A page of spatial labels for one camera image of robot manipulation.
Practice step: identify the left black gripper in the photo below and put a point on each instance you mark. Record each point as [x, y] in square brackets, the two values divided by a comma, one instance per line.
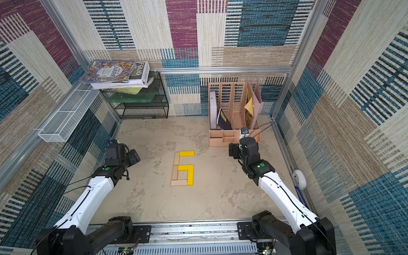
[133, 156]

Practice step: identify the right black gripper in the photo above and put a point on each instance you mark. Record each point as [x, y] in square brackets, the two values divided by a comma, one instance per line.
[234, 150]

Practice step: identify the natural wood block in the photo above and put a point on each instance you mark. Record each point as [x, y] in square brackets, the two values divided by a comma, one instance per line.
[179, 183]
[175, 172]
[176, 159]

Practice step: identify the yellow block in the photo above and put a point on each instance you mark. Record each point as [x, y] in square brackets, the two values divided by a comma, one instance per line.
[185, 168]
[190, 178]
[187, 153]

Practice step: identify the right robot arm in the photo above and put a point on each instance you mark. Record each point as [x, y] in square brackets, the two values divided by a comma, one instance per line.
[304, 233]

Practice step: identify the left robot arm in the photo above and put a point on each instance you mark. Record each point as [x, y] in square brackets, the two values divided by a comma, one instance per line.
[68, 236]

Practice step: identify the dark notebook in organizer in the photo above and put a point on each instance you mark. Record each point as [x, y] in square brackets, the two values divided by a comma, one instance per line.
[222, 121]

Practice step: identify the pink desk organizer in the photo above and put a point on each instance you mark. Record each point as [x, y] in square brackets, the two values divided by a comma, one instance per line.
[231, 98]

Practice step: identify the yellow paper in organizer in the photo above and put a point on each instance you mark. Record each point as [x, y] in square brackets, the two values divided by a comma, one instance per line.
[249, 107]

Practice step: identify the white binder in organizer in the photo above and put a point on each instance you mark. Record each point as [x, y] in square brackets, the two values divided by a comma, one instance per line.
[213, 110]

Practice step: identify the green folder on shelf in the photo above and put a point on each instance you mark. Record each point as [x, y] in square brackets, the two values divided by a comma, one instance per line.
[144, 97]

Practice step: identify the white round device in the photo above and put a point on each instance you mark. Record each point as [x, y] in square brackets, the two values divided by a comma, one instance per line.
[299, 179]

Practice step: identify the black and white Folio book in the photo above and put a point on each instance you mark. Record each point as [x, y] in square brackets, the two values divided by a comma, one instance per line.
[138, 78]

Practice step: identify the colourful picture book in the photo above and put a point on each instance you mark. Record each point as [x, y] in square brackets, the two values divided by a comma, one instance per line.
[109, 71]

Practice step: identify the black wire shelf rack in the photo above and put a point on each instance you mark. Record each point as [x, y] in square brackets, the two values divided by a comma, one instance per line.
[157, 109]

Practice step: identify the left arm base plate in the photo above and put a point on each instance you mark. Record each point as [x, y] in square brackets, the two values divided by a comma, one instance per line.
[140, 234]

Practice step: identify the white mesh wall basket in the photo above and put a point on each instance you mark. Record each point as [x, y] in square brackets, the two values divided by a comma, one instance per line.
[64, 121]

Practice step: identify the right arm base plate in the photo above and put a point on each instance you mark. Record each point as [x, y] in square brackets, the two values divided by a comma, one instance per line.
[245, 231]

